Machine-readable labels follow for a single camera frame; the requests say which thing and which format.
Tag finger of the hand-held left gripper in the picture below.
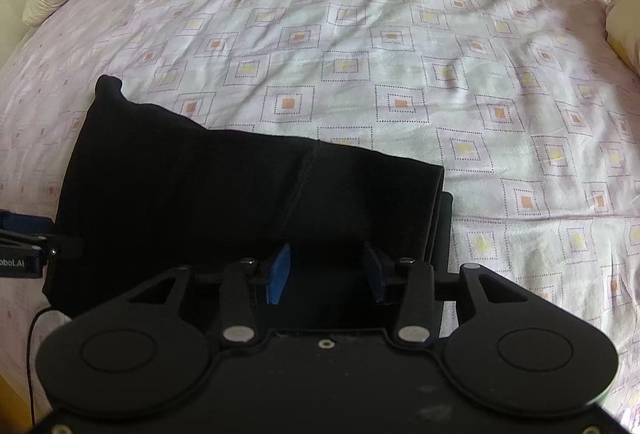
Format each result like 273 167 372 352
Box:
31 235 83 261

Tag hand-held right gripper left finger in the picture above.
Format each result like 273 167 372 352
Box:
125 243 294 344

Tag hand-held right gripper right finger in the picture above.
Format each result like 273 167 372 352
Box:
363 240 546 344

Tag black pants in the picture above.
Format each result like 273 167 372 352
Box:
42 75 455 320

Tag patterned bed sheet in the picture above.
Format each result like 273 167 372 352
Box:
0 0 640 434

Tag cream pillow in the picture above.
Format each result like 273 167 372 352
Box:
605 0 640 75

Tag black cable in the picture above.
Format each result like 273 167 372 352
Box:
27 306 57 430

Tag wooden bed frame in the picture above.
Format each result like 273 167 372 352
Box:
0 376 37 434

